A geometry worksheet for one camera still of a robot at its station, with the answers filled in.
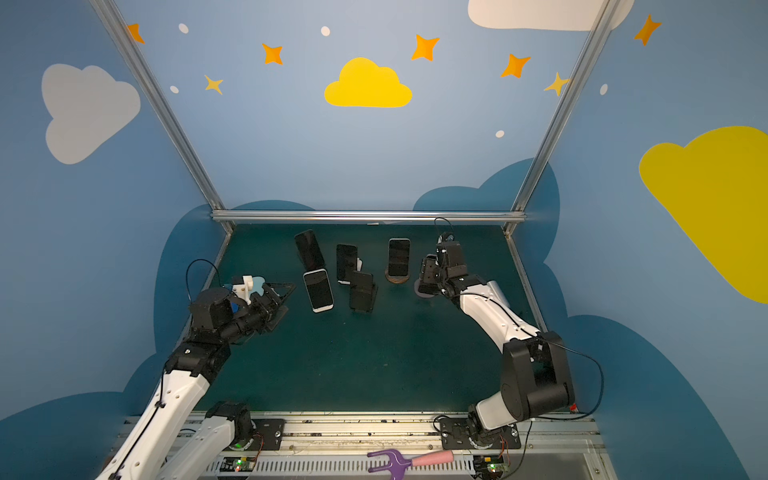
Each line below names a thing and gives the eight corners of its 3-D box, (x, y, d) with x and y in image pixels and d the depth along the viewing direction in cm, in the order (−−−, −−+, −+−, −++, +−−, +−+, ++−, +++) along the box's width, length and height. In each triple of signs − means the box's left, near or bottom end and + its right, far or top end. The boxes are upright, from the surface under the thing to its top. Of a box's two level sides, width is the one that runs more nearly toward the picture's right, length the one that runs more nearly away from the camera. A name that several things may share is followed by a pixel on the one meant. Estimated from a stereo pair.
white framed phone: (313, 313, 97) (305, 290, 86) (311, 297, 101) (303, 273, 90) (335, 308, 99) (329, 284, 88) (332, 292, 103) (326, 268, 92)
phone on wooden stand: (388, 281, 107) (389, 249, 93) (388, 270, 110) (389, 237, 96) (407, 281, 107) (411, 249, 93) (407, 270, 110) (410, 238, 97)
